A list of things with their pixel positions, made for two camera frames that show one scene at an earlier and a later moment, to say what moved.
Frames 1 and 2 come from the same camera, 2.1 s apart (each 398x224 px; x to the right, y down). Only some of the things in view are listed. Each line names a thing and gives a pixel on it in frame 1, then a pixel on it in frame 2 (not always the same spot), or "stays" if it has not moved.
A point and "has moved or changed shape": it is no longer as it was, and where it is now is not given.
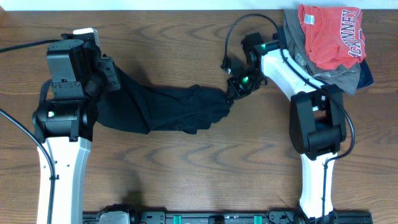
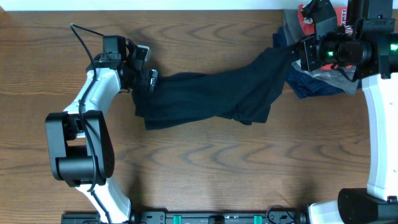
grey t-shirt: (346, 78) stays
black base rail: (120, 214) stays
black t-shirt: (145, 109) has moved or changed shape
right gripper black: (238, 91) to (306, 50)
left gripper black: (109, 72) to (152, 79)
